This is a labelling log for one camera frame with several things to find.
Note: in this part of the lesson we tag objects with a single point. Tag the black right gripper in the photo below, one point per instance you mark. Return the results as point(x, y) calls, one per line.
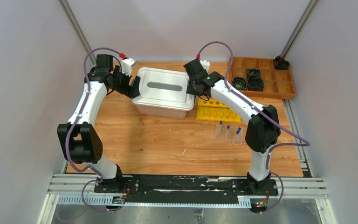
point(190, 91)

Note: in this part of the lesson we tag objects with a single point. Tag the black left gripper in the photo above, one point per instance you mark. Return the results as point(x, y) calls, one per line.
point(129, 85)

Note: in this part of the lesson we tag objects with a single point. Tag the yellow test tube rack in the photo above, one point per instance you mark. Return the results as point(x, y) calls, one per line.
point(214, 110)

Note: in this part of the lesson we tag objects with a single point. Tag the pink plastic storage bin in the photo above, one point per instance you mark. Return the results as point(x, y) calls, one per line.
point(160, 111)

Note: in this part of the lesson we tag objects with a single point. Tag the clear test tube blue cap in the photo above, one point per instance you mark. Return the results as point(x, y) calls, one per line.
point(236, 137)

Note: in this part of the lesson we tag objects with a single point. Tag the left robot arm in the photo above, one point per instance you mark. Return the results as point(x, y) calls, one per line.
point(81, 145)

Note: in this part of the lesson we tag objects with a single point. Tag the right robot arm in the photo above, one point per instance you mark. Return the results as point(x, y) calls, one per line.
point(262, 121)

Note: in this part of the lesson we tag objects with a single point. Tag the blue capped test tube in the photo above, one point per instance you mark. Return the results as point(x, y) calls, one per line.
point(218, 129)
point(227, 132)

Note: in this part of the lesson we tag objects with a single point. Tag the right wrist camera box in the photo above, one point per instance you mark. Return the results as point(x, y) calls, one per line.
point(205, 64)

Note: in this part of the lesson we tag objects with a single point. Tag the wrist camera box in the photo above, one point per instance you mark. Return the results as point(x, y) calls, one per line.
point(205, 64)
point(127, 66)

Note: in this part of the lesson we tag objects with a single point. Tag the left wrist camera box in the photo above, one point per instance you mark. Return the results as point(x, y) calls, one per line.
point(127, 66)

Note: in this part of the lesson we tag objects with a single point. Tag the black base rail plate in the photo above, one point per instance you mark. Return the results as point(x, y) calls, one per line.
point(186, 189)

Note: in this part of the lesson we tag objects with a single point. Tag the aluminium frame post left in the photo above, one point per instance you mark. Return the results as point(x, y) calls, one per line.
point(75, 25)

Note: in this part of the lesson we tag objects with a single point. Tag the aluminium frame post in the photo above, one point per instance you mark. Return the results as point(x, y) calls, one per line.
point(299, 26)
point(75, 25)

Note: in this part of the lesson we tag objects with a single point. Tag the aluminium frame post right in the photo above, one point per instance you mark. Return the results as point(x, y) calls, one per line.
point(299, 26)

